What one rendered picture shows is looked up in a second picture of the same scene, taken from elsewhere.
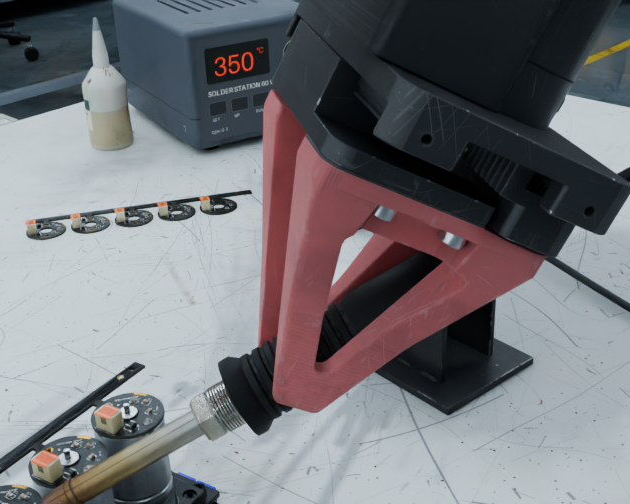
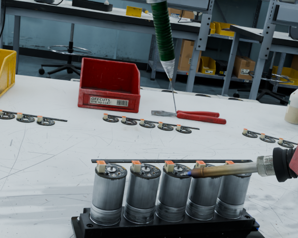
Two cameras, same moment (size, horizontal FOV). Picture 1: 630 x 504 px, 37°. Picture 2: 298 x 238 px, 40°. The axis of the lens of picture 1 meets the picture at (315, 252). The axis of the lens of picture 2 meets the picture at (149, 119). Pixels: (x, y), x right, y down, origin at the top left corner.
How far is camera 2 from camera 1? 9 cm
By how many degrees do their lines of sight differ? 34
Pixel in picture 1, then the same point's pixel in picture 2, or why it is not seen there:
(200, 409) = (259, 160)
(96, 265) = (261, 150)
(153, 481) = (235, 199)
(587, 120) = not seen: outside the picture
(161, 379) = (262, 191)
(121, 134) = not seen: outside the picture
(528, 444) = not seen: outside the picture
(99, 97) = (295, 100)
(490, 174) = not seen: outside the picture
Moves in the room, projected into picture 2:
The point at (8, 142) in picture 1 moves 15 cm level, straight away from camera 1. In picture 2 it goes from (253, 107) to (260, 93)
